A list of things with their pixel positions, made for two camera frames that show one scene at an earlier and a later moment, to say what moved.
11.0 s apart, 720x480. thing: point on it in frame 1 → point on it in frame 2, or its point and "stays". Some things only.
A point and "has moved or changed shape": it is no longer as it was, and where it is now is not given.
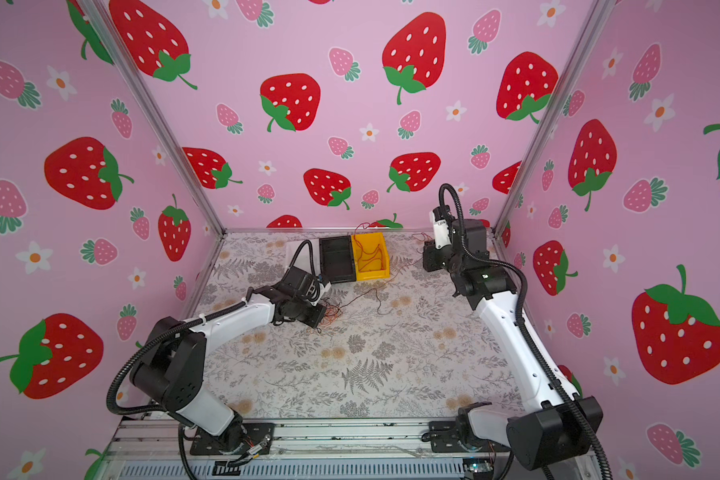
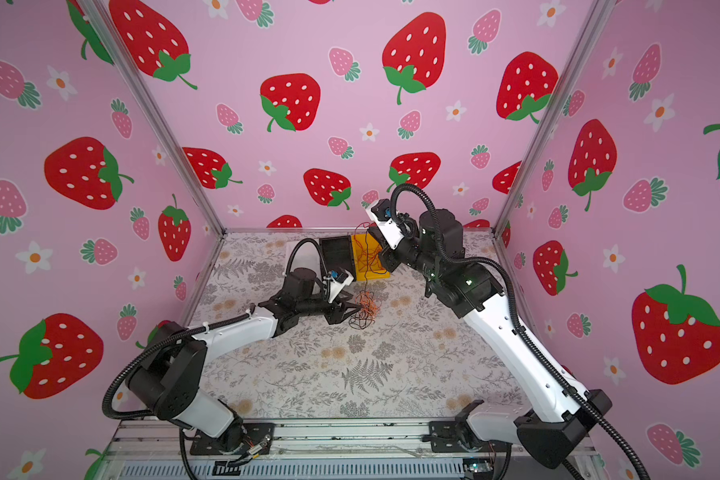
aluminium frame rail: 161,449 stays
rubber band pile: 333,312 has moved or changed shape
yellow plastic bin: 370,256 stays
